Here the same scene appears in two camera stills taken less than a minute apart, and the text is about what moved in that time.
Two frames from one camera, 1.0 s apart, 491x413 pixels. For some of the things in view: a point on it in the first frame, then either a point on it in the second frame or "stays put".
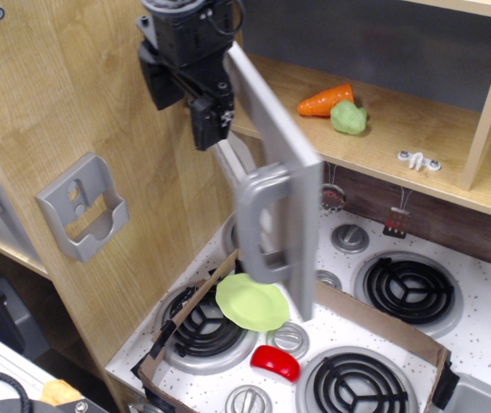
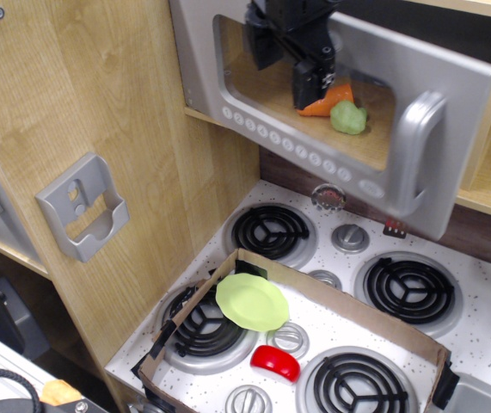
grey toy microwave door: (279, 204) -> (446, 116)
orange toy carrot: (321, 104) stays put
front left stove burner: (207, 343) stays put
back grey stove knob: (350, 238) stays put
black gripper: (188, 45) -> (303, 28)
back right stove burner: (413, 286) stays put
